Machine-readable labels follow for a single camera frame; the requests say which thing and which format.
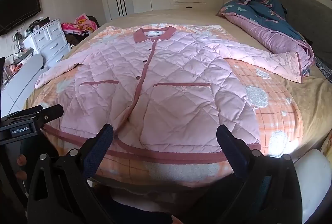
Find white rounded chair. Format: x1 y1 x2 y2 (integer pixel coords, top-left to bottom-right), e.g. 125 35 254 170
0 54 44 117

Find black television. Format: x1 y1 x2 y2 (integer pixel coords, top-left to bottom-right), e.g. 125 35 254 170
0 0 42 36

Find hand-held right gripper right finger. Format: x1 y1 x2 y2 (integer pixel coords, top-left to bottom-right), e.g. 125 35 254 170
216 124 303 224

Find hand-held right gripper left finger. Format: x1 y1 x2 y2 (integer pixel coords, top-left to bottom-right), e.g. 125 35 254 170
27 123 115 224

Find dark hanging straps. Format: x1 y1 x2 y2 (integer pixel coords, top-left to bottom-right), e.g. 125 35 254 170
115 0 128 17

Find bed with beige sheet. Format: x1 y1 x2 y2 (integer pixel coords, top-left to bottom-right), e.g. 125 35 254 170
22 8 332 188

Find grey headboard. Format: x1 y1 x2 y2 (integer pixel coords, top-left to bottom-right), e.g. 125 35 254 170
249 0 332 63

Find pink printed cloth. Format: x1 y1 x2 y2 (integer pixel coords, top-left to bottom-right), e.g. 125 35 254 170
61 14 98 35

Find person's left hand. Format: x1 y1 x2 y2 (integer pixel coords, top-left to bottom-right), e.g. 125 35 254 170
15 155 28 181

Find white drawer chest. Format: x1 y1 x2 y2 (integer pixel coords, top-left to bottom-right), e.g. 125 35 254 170
23 19 72 69

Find orange checked blanket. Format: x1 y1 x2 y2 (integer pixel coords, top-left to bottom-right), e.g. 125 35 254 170
39 23 304 188

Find pink quilted jacket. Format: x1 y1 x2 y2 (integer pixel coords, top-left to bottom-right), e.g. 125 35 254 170
35 27 305 164

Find blue floral quilt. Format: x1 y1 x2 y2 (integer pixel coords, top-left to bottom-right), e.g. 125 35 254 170
216 0 315 76

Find white rounded object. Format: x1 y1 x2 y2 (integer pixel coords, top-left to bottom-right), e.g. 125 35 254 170
293 149 332 224

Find dark patterned pillow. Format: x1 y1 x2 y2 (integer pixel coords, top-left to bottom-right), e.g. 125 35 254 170
315 56 332 82

